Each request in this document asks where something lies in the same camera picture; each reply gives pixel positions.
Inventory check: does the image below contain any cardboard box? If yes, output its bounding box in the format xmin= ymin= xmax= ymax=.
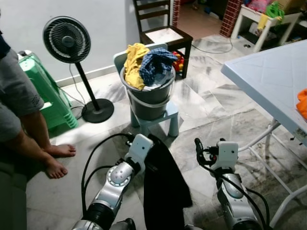
xmin=278 ymin=0 xmax=307 ymax=12

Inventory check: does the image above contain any green toy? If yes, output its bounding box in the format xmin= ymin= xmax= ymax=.
xmin=265 ymin=1 xmax=284 ymax=20

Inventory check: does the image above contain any black standing fan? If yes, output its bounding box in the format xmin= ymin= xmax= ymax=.
xmin=42 ymin=16 xmax=115 ymax=124

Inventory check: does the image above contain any large yellow cloth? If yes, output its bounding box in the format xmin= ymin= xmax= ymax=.
xmin=124 ymin=43 xmax=150 ymax=91

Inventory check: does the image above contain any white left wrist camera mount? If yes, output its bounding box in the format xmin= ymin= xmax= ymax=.
xmin=126 ymin=133 xmax=154 ymax=173

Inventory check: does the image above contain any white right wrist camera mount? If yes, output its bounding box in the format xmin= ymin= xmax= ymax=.
xmin=217 ymin=140 xmax=239 ymax=171

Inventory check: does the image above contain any red brick pattern pillar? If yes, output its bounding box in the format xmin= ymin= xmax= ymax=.
xmin=220 ymin=0 xmax=243 ymax=38
xmin=170 ymin=0 xmax=180 ymax=27

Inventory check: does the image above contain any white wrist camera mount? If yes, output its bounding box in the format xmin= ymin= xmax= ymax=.
xmin=126 ymin=133 xmax=154 ymax=173
xmin=217 ymin=140 xmax=239 ymax=171

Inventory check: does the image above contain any red toy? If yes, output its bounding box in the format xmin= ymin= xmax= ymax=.
xmin=172 ymin=50 xmax=185 ymax=72

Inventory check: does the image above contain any small yellow cloth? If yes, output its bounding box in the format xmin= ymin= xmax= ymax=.
xmin=258 ymin=13 xmax=270 ymax=30

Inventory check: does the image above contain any person in grey shorts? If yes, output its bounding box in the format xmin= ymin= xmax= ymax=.
xmin=0 ymin=10 xmax=77 ymax=180

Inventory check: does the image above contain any pink bag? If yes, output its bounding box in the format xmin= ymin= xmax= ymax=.
xmin=247 ymin=0 xmax=269 ymax=12

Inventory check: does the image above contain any small white table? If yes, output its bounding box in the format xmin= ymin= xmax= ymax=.
xmin=230 ymin=5 xmax=305 ymax=52

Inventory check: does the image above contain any orange shirt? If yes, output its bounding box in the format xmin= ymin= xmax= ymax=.
xmin=296 ymin=89 xmax=307 ymax=120

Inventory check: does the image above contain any blue white patterned cloth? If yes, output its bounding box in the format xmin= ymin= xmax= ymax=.
xmin=139 ymin=48 xmax=178 ymax=87

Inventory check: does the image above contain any black garment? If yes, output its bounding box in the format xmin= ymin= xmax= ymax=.
xmin=143 ymin=134 xmax=193 ymax=230

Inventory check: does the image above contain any green plastic stool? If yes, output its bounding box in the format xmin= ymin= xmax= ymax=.
xmin=17 ymin=50 xmax=78 ymax=130

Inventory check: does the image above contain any left robot leg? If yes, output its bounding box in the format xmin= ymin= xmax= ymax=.
xmin=113 ymin=218 xmax=137 ymax=230

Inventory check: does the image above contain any dark wooden chair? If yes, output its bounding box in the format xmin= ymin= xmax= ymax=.
xmin=133 ymin=0 xmax=193 ymax=80

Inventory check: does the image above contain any grey bucket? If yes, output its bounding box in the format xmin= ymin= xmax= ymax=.
xmin=120 ymin=67 xmax=176 ymax=121

